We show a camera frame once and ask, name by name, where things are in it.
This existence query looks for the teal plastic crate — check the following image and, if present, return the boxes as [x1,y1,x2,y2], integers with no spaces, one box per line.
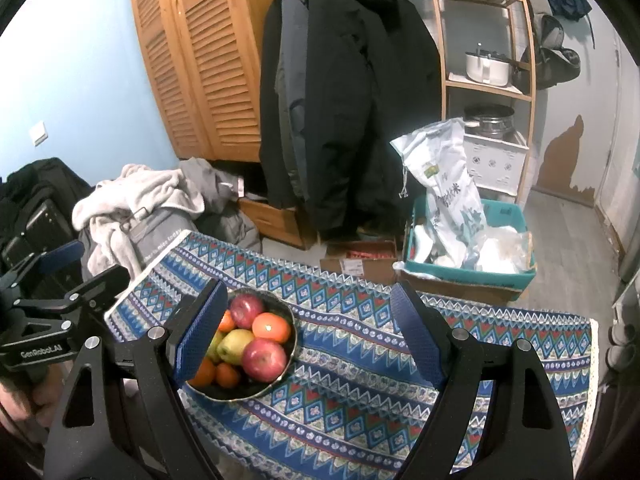
[400,197,537,295]

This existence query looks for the wooden drawer box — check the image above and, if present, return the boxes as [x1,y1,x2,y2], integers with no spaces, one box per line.
[239,198,316,249]

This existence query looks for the steel pot on box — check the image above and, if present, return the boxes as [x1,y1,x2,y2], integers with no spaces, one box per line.
[463,103,515,139]

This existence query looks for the blue patterned tablecloth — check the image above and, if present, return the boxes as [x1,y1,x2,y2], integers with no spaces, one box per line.
[105,232,598,479]

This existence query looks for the person's left hand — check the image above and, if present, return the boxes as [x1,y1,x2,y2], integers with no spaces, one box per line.
[1,362,70,442]

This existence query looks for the black suitcase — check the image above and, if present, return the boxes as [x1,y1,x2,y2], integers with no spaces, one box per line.
[1,157,94,252]

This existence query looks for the dark folded umbrella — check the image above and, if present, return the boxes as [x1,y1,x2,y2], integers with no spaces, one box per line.
[548,0,596,47]

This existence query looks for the pile of grey clothes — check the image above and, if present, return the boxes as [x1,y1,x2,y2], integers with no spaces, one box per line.
[72,157,262,280]

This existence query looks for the small orange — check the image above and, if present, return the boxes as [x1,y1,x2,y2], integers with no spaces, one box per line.
[217,310,235,334]

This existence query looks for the small tangerine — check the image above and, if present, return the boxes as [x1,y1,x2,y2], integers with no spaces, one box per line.
[252,312,292,344]

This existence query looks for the white rice bag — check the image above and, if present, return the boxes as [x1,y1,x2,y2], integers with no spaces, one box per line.
[390,118,487,269]

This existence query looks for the wooden louvered wardrobe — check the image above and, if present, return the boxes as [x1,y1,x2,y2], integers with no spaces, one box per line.
[131,0,272,162]

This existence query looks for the dark red apple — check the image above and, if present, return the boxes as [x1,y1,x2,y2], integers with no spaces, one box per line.
[229,294,265,330]

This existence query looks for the dark glass bowl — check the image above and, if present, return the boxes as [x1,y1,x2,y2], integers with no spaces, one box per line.
[186,288,298,403]

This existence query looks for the white patterned storage box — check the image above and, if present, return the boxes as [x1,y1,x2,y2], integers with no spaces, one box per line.
[464,131,528,197]

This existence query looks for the clear plastic bag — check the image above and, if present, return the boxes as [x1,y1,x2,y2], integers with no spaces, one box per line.
[468,226,535,274]

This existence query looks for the black hanging coat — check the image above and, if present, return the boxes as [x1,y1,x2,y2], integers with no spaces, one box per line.
[259,0,442,240]

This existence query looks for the cardboard box on floor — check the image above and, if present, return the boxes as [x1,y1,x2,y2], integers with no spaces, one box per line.
[320,240,397,285]

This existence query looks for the wooden shelf rack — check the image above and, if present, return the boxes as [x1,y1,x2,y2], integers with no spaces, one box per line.
[432,0,537,205]

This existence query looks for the yellow apple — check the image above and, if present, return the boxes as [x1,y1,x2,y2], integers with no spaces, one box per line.
[216,328,255,366]
[206,330,226,363]

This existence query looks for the large orange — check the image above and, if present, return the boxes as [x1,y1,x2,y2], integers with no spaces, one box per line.
[188,356,216,390]

